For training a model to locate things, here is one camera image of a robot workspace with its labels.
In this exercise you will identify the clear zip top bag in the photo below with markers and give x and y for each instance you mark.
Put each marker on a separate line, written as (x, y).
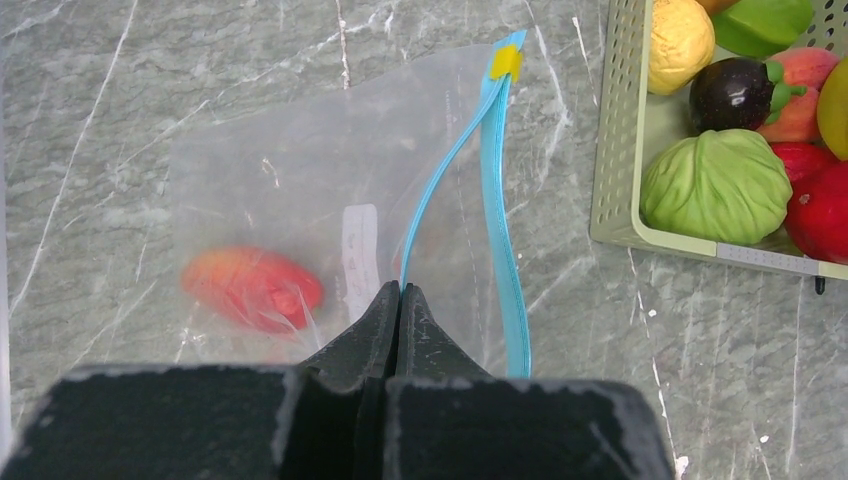
(399, 179)

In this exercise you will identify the brown kiwi fruit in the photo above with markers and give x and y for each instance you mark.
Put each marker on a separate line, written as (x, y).
(713, 7)

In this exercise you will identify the yellow lemon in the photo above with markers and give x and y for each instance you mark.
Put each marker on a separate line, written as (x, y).
(682, 43)

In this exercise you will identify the red orange mango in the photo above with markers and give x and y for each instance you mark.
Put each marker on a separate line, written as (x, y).
(253, 287)

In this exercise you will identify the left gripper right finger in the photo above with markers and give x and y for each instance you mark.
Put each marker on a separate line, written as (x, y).
(516, 428)

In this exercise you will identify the pale green plastic basket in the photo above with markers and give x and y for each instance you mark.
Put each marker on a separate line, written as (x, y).
(634, 127)

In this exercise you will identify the red apple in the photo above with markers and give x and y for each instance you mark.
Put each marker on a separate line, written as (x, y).
(816, 219)

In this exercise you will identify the dark mangosteen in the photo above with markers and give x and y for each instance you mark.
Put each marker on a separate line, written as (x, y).
(739, 93)

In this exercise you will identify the yellow green starfruit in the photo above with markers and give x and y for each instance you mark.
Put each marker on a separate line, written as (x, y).
(832, 111)

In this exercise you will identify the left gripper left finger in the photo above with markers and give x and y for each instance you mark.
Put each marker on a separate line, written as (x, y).
(163, 421)

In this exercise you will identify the red strawberry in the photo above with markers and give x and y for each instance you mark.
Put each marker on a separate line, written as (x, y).
(803, 159)

